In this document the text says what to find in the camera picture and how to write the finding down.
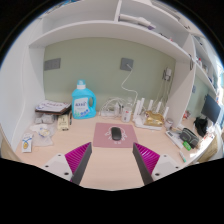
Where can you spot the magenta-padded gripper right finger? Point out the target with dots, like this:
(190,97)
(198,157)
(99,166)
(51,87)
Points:
(146,159)

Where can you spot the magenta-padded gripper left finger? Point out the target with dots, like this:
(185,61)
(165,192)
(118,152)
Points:
(78,159)

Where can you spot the black computer mouse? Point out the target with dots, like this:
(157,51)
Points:
(116,133)

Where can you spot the pink printed mouse pad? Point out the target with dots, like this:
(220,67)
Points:
(101,138)

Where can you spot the white flat remote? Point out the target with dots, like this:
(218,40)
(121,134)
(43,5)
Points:
(174,139)

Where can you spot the small cream carton box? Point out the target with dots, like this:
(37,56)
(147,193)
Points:
(63,122)

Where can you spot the black pen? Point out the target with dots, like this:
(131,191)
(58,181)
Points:
(70,119)

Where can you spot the clear plastic bags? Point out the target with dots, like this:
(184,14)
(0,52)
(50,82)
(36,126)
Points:
(45,135)

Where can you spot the gold foil package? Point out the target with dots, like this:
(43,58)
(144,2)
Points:
(154,118)

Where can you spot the small round jar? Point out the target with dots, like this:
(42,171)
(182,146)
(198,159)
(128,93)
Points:
(169,124)

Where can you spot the green small item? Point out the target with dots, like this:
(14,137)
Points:
(187,145)

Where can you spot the dark grey pouch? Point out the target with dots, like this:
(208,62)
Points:
(189,136)

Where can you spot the white antenna router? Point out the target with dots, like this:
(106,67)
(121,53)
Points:
(137,110)

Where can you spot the white sachet with yellow print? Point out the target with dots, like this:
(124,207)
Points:
(27,142)

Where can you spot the blue detergent bottle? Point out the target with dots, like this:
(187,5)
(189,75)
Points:
(81,105)

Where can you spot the white power strip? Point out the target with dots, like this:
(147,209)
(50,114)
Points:
(108,113)

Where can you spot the stack of books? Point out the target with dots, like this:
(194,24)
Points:
(52,106)

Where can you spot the black bag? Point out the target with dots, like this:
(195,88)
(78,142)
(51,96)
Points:
(201,126)

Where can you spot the black monitor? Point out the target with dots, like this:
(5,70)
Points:
(210,108)

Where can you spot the white wall adapter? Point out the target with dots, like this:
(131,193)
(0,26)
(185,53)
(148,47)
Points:
(168,73)

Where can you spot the grey blank wall plate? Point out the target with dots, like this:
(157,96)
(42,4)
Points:
(52,64)

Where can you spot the grey wall socket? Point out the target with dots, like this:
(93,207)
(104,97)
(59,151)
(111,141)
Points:
(125,62)

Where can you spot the white wall shelf unit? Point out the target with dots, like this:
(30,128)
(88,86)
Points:
(100,30)

